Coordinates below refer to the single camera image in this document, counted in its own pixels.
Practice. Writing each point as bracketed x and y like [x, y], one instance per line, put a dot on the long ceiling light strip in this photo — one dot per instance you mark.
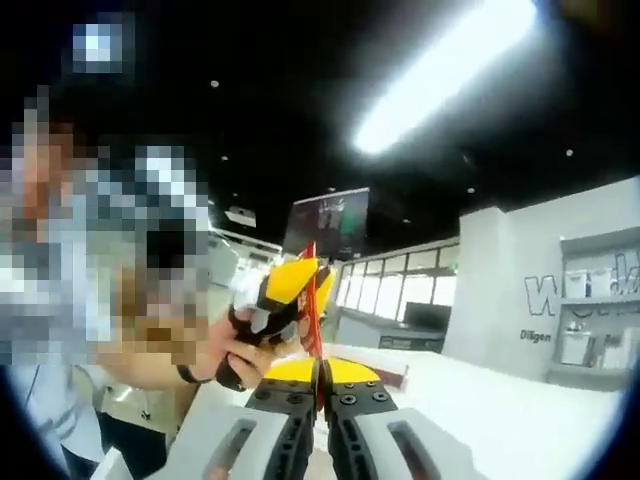
[440, 75]

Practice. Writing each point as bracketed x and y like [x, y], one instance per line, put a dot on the white ceiling-hung device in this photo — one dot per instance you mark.
[241, 216]

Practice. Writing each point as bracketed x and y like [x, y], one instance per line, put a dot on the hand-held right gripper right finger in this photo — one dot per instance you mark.
[360, 400]

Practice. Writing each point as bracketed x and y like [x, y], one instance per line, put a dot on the glass partition windows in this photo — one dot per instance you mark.
[400, 285]

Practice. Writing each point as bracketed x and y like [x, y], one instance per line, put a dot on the black monitor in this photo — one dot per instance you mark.
[427, 316]

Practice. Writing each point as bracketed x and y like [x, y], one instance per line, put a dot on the dark hanging screen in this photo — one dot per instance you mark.
[330, 225]

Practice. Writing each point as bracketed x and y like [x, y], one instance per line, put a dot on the pile of red coffee pouches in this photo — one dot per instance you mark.
[389, 380]

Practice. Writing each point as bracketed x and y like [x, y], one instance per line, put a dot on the tall white storage bin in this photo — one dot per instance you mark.
[576, 349]

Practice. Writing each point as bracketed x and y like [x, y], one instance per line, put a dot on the slim red coffee pouch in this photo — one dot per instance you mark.
[310, 325]

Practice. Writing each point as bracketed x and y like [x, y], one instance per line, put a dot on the person's light shirt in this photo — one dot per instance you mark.
[55, 410]

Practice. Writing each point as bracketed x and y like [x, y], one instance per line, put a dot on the black wristband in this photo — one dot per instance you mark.
[192, 375]

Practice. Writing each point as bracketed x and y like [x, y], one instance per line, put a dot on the person's black shorts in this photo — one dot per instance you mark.
[135, 450]

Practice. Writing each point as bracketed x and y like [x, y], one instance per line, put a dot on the white cardboard box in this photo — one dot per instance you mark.
[370, 357]

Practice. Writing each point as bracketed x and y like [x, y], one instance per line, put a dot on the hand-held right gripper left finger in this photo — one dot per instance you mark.
[285, 400]

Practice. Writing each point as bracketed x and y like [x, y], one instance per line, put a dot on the grey shelf unit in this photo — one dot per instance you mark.
[600, 310]

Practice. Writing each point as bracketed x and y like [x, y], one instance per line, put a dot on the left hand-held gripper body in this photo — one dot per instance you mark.
[246, 297]

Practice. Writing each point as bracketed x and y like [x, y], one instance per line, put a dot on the person's left hand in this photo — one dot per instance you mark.
[220, 340]

